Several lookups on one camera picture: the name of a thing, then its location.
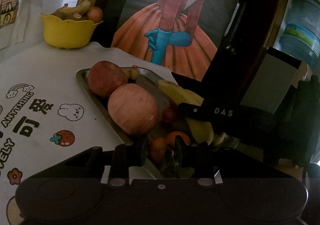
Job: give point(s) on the coloured houses paper drawing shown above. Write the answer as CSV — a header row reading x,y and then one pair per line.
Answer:
x,y
15,3

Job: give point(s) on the spotted banana bunch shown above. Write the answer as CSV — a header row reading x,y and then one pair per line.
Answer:
x,y
75,10

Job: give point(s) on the painted girl wall poster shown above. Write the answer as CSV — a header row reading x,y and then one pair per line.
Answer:
x,y
175,22

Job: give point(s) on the large blue water jug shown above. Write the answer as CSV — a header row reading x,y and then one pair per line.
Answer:
x,y
300,27

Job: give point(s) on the white box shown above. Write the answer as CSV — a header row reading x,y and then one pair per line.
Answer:
x,y
272,77

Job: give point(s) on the dark red apple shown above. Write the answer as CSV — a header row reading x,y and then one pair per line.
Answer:
x,y
106,79

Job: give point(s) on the metal tray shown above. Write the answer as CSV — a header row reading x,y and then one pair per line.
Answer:
x,y
105,112

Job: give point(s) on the round orange-brown fruit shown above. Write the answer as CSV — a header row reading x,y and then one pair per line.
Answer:
x,y
95,14

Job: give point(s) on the small orange tangerine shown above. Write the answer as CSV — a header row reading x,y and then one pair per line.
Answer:
x,y
178,137

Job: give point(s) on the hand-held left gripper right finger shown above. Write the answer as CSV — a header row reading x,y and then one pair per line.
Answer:
x,y
179,152

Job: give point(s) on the red cherry tomato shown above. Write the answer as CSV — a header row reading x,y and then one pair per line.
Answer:
x,y
169,115

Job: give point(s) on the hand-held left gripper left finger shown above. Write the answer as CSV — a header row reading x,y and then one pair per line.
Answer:
x,y
143,153

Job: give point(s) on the pale pink apple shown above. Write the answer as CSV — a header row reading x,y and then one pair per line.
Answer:
x,y
132,110

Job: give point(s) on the yellow scalloped bowl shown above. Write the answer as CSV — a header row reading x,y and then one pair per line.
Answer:
x,y
67,34

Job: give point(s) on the white printed table cloth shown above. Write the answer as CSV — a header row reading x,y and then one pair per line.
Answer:
x,y
50,75

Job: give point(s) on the dark wooden framed panel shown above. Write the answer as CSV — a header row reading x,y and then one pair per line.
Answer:
x,y
257,27

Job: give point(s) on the orange tangerine with leaf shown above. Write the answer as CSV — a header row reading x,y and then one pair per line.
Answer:
x,y
158,150

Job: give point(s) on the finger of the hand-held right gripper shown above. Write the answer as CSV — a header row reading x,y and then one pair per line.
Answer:
x,y
220,115

